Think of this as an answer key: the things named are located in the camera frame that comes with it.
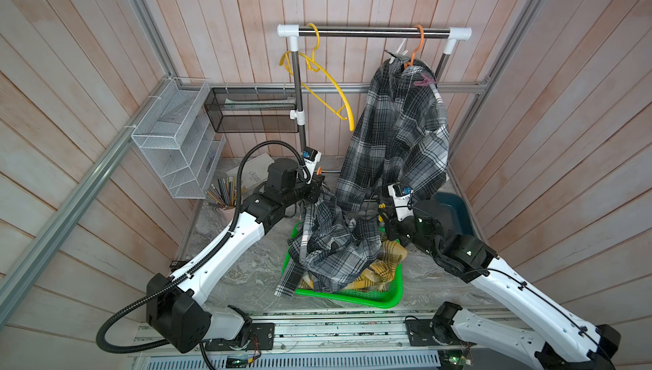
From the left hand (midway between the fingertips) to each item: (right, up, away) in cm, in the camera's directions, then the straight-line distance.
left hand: (322, 181), depth 75 cm
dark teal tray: (+56, -16, +22) cm, 62 cm away
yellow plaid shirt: (+18, -28, -1) cm, 33 cm away
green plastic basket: (+20, -37, +4) cm, 43 cm away
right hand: (+17, -8, -4) cm, 20 cm away
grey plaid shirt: (+2, -17, -9) cm, 20 cm away
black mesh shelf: (-30, +30, +29) cm, 51 cm away
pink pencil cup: (-37, -4, +17) cm, 41 cm away
